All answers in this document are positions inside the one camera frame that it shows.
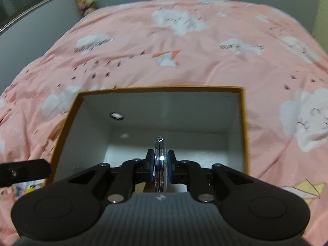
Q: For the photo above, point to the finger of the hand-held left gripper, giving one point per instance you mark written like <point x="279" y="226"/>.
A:
<point x="25" y="171"/>

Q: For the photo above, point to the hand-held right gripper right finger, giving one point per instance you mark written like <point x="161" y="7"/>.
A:
<point x="171" y="165"/>

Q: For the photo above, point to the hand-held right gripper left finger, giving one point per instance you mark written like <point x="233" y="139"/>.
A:
<point x="151" y="165"/>

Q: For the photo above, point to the round silver compact mirror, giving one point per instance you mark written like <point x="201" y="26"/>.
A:
<point x="161" y="153"/>

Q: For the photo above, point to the orange and white storage box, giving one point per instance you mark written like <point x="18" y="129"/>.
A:
<point x="179" y="112"/>

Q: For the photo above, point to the pink cloud-print blanket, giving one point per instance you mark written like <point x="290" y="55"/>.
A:
<point x="179" y="43"/>

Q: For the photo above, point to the window frame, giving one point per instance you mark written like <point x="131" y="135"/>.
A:
<point x="23" y="2"/>

